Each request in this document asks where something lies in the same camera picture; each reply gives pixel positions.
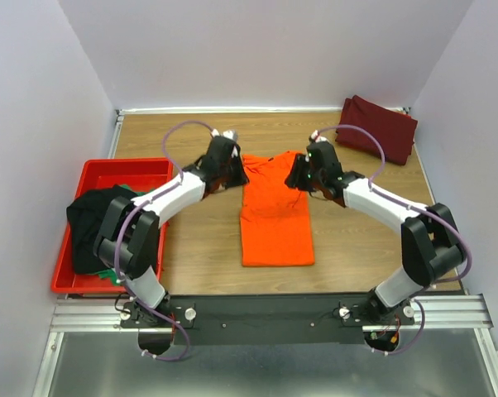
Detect orange t shirt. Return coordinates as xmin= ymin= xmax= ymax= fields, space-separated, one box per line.
xmin=240 ymin=151 xmax=314 ymax=267

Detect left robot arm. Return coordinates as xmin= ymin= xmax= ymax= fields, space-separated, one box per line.
xmin=93 ymin=130 xmax=248 ymax=321

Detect aluminium frame rail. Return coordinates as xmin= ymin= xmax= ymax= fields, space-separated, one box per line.
xmin=34 ymin=292 xmax=498 ymax=396

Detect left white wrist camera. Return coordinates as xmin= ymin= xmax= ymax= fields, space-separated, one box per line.
xmin=210 ymin=129 xmax=239 ymax=158

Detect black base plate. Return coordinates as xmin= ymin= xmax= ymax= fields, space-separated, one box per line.
xmin=120 ymin=293 xmax=414 ymax=352

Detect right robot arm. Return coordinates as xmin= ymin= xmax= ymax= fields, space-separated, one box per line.
xmin=285 ymin=140 xmax=472 ymax=322

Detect folded maroon t shirt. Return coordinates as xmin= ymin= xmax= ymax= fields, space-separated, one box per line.
xmin=340 ymin=95 xmax=418 ymax=165

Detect green t shirt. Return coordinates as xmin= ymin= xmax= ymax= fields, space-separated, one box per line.
xmin=93 ymin=197 xmax=157 ymax=285

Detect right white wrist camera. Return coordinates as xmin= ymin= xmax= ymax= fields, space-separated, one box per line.
xmin=309 ymin=130 xmax=326 ymax=143

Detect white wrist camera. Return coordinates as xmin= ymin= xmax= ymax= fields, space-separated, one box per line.
xmin=210 ymin=129 xmax=239 ymax=158
xmin=309 ymin=130 xmax=326 ymax=143

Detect black t shirt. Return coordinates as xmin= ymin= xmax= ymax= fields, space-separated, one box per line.
xmin=66 ymin=185 xmax=137 ymax=275

